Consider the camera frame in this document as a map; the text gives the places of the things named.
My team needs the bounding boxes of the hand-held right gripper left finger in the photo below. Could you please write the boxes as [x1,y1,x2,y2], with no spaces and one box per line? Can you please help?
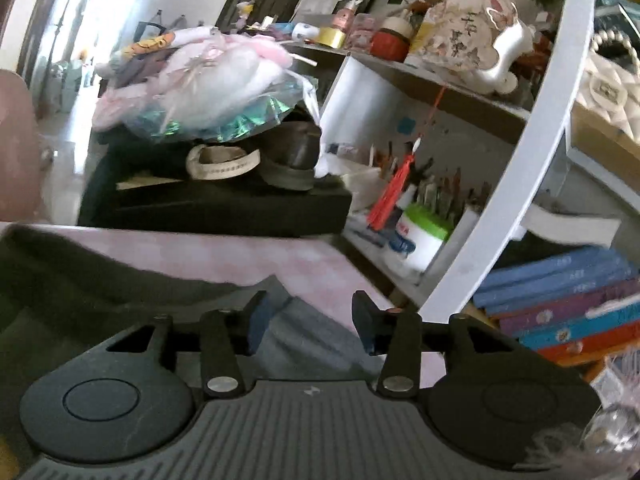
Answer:
[106,290,274,397]

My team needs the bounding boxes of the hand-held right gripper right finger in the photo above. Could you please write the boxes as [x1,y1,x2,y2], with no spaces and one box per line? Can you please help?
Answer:
[351,290,522,397]

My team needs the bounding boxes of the grey garment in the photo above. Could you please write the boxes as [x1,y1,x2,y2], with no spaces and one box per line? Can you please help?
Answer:
[0,224,401,461]

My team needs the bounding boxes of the pink checkered bed sheet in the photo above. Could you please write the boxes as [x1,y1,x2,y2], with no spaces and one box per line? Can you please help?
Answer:
[10,224,436,391]

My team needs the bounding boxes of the white jar green lid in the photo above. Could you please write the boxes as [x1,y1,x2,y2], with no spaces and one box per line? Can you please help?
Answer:
[382,203,454,276]

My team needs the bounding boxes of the black cabinet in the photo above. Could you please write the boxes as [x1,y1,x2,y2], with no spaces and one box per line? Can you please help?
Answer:
[77,127,354,239]

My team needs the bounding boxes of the woven basket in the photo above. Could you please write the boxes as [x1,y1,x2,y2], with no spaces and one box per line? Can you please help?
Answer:
[185,143,261,182]

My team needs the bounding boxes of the red tassel ornament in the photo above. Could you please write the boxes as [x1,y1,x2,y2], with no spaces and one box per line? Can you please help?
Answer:
[366,85,447,229]

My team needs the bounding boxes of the bunch of pens and brushes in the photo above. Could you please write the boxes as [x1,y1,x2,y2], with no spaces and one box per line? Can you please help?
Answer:
[369,144,494,222]

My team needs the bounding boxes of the dark hat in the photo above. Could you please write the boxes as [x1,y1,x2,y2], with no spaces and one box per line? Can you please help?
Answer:
[257,120,324,192]

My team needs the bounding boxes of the row of books lower shelf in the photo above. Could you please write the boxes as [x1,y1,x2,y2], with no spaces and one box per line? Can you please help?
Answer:
[472,245,640,367]

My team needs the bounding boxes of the white wooden bookshelf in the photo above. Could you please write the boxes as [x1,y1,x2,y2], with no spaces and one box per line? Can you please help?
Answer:
[320,0,640,381]

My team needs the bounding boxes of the thick white book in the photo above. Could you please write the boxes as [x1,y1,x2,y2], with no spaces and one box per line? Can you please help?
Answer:
[524,202,622,249]

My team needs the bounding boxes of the iridescent bag with white plush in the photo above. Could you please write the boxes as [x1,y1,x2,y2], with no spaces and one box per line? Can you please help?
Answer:
[92,30,321,144]

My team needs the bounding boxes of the clear plastic wrap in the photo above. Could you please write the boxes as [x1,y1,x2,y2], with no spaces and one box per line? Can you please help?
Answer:
[582,350,640,467]

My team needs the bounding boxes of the gold tape roll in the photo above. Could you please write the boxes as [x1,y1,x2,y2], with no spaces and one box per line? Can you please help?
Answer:
[317,26,347,50]

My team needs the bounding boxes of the red jar white lid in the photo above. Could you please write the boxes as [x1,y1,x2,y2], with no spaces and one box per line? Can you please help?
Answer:
[370,16,416,61]

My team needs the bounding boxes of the pink glass jar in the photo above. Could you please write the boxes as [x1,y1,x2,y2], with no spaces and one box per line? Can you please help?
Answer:
[349,12,379,52]

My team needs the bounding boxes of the white ceramic figurine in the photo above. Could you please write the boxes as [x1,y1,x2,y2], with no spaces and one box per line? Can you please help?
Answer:
[469,21,537,96]

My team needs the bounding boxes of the pink spray bottle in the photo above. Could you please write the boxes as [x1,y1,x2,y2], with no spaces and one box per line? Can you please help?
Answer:
[330,0,364,32]

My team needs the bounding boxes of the white quilted handbag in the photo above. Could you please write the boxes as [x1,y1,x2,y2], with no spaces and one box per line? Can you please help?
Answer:
[574,29,640,132]

